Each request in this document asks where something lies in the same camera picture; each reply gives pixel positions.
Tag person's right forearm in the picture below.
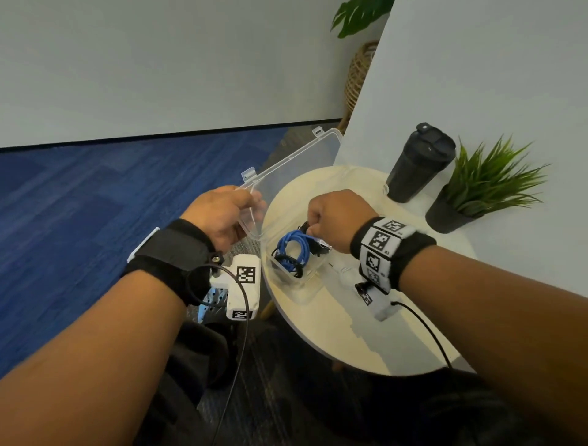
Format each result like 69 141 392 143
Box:
398 246 588 442

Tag clear plastic storage bin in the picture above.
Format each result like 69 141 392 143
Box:
236 126 391 305

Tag person's left forearm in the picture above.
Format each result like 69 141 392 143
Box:
0 271 187 446

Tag blue network cable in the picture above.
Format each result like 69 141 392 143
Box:
274 229 320 274

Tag person's right hand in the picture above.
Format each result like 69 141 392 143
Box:
306 189 380 254

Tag small potted grass plant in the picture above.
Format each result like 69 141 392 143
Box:
424 135 551 234

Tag person's left hand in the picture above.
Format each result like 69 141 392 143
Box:
180 185 267 252

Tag black tumbler with lid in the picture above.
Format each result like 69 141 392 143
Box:
385 122 457 204

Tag black marker wristband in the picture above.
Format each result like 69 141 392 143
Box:
120 218 217 306
350 216 437 295

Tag blue patterned shoe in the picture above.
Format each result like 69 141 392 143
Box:
197 287 229 323

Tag round white table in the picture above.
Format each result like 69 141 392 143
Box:
260 165 478 377

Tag large leafy green plant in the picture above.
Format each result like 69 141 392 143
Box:
330 0 396 134

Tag person's dark trousers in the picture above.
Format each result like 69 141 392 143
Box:
133 317 588 446

